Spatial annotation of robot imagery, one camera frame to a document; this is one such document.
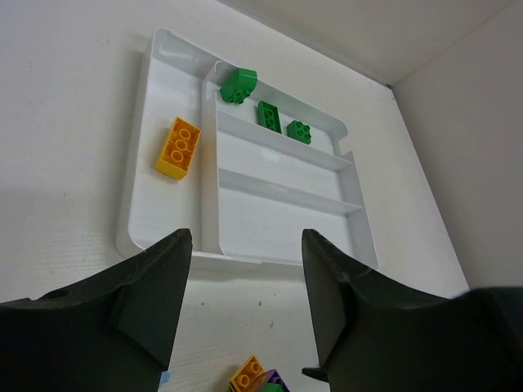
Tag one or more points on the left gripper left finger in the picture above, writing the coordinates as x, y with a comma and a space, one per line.
113, 331

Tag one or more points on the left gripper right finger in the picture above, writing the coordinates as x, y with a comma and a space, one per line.
373, 333

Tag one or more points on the green purple yellow lego stack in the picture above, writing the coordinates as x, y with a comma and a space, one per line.
252, 376

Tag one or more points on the yellow lego brick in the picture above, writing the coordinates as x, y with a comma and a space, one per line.
178, 150

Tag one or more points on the green curved lego brick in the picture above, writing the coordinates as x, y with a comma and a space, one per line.
239, 86

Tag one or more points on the small blue block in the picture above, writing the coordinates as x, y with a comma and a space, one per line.
165, 377

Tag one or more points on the white divided sorting tray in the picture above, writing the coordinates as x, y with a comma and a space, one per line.
250, 191

